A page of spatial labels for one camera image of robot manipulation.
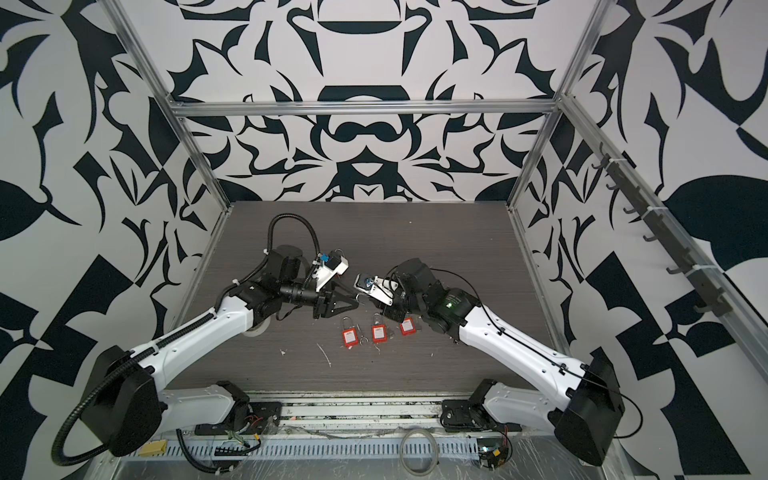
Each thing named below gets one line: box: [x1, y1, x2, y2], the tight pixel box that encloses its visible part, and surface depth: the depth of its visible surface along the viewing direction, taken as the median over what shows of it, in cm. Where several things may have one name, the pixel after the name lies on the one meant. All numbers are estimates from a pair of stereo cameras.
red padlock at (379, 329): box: [372, 311, 388, 343], surface depth 89 cm
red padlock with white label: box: [399, 317, 417, 336], surface depth 90 cm
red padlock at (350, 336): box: [342, 316, 359, 348], surface depth 88 cm
